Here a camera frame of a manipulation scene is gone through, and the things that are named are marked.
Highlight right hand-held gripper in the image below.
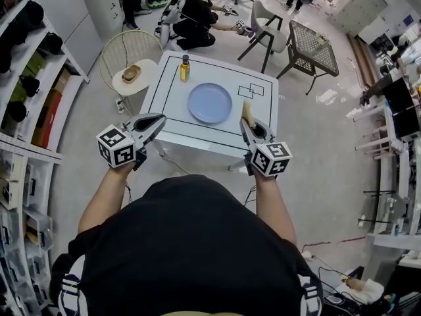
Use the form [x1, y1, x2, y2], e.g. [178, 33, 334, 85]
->
[239, 117, 293, 179]

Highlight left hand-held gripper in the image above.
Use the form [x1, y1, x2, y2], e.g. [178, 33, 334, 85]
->
[95, 113, 167, 172]

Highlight yellow sponge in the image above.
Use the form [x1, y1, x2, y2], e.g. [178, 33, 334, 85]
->
[242, 99, 258, 128]

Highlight big blue plate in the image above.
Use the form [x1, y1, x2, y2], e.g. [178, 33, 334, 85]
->
[187, 82, 233, 124]

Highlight person's left forearm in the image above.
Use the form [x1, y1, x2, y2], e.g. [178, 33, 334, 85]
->
[78, 165, 139, 235]

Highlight person's right forearm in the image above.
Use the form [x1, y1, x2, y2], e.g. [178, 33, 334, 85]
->
[253, 174, 297, 245]

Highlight yellow oil bottle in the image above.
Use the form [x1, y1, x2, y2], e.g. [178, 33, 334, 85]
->
[179, 54, 191, 82]

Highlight red cardboard box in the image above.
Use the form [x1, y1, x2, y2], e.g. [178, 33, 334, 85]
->
[31, 89, 63, 147]

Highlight black lattice table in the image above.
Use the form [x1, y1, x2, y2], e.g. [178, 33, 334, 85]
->
[276, 20, 340, 95]

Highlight grey chair black legs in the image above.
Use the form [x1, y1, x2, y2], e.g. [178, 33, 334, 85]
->
[237, 0, 292, 74]

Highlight white drawer cabinet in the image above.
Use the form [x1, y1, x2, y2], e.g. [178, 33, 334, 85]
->
[82, 0, 125, 42]

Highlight person's black shirt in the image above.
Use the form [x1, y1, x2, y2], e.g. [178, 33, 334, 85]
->
[49, 174, 325, 316]

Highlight white rack with monitors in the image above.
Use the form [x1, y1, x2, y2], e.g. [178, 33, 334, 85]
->
[354, 76, 421, 253]

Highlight group of black bags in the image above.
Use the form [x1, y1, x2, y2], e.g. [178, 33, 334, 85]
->
[0, 0, 63, 123]

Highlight grey locker cabinet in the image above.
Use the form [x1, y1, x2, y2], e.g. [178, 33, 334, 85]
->
[328, 0, 389, 36]

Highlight white cloth bag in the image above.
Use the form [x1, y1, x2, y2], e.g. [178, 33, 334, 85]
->
[335, 276, 385, 305]

